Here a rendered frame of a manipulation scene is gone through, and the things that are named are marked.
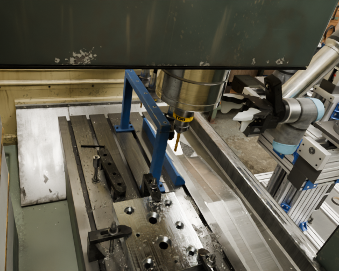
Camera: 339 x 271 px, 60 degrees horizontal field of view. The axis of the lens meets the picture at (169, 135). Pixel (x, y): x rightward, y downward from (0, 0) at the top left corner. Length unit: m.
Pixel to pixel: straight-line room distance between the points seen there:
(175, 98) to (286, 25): 0.25
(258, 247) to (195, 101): 0.93
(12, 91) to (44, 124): 0.23
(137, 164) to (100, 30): 0.94
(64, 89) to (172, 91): 1.19
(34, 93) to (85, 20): 1.34
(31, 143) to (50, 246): 0.56
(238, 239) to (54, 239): 0.79
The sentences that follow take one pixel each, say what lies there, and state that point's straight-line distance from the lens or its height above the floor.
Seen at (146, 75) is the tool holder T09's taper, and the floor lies 1.24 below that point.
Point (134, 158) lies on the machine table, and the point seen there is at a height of 0.90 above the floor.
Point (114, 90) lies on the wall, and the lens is 1.80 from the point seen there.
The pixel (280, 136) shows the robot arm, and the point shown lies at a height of 1.30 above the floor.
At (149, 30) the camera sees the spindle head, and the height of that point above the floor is 1.64.
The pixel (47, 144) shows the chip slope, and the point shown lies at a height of 0.76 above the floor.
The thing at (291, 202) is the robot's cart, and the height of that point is 0.51.
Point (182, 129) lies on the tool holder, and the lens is 0.73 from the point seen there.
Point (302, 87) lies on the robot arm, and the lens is 1.09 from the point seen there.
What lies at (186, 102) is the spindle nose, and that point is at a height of 1.48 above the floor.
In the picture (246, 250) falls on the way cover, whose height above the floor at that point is 0.73.
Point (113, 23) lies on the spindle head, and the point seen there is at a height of 1.65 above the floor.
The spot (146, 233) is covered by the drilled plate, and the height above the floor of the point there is 0.99.
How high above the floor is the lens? 1.77
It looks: 34 degrees down
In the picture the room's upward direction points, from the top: 12 degrees clockwise
